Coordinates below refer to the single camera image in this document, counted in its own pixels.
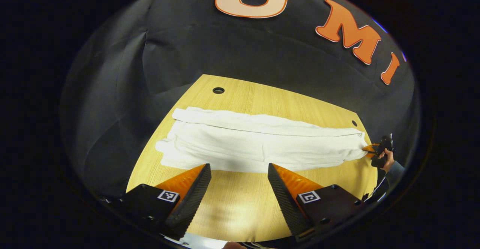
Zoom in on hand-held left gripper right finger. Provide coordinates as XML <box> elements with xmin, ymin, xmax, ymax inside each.
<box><xmin>267</xmin><ymin>162</ymin><xmax>367</xmax><ymax>243</ymax></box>

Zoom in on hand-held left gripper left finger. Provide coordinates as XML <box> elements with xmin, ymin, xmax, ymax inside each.
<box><xmin>119</xmin><ymin>163</ymin><xmax>212</xmax><ymax>241</ymax></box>

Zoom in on white jeans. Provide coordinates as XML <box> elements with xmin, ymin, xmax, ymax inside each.
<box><xmin>155</xmin><ymin>106</ymin><xmax>370</xmax><ymax>174</ymax></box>

